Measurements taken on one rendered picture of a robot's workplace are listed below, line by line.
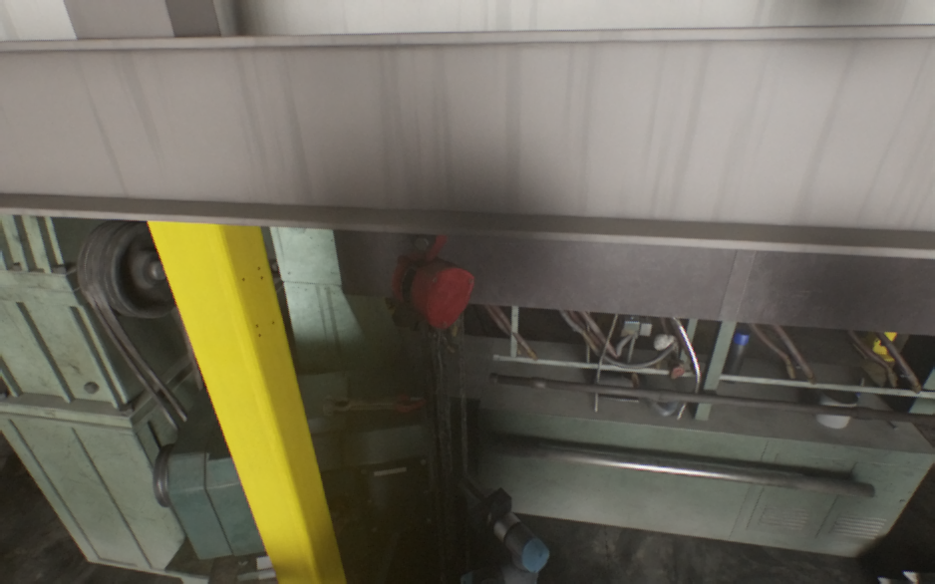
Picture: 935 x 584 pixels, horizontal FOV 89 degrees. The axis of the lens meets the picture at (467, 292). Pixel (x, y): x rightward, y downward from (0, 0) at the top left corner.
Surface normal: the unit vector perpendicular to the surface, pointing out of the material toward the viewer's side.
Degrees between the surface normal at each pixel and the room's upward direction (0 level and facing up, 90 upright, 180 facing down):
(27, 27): 90
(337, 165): 90
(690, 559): 0
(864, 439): 0
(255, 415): 90
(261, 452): 90
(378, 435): 45
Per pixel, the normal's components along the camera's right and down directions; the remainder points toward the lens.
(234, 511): 0.18, 0.48
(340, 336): -0.17, 0.48
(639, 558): -0.02, -0.88
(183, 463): 0.11, -0.28
